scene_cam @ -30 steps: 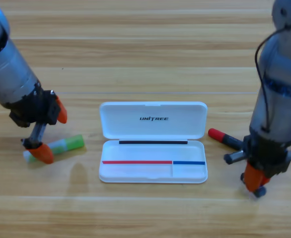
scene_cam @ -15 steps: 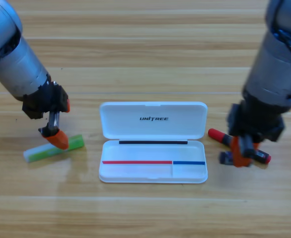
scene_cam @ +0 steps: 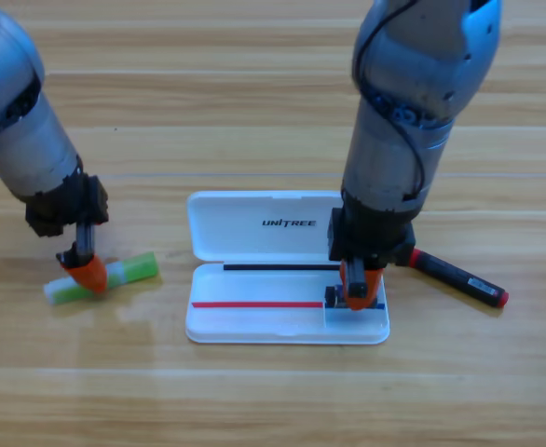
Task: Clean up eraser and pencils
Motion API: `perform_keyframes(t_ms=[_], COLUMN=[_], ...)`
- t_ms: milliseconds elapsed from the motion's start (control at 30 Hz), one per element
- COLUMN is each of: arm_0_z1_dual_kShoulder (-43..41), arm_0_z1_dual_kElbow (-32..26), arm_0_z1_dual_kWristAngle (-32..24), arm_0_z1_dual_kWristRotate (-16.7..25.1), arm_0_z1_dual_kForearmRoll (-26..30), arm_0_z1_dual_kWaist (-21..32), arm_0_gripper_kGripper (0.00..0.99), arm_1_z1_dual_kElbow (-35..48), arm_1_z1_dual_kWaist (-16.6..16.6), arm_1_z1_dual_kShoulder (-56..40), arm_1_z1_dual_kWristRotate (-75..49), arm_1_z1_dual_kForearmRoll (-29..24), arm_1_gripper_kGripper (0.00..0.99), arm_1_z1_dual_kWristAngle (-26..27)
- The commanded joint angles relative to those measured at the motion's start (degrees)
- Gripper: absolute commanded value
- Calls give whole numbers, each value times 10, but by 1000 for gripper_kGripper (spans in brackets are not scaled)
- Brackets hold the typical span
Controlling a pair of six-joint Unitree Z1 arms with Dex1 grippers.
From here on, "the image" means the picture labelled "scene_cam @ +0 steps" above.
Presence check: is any blue black eraser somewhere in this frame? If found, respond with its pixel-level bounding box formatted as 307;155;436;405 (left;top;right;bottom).
323;284;348;310

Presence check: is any red black marker pen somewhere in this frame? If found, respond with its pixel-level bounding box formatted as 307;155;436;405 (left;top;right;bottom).
407;248;511;309

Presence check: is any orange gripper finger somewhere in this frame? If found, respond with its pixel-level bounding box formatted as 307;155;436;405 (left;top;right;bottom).
56;241;109;295
338;259;386;312

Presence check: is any green white highlighter pen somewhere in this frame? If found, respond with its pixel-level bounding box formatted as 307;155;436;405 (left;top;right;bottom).
43;251;160;307

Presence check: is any white Unitree pencil case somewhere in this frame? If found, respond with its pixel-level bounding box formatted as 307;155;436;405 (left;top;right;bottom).
184;189;391;345

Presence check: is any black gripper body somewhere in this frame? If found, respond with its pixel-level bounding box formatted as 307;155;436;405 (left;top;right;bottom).
327;190;417;299
24;174;110;260

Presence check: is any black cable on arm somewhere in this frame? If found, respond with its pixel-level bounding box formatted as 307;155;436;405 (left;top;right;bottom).
350;0;426;196

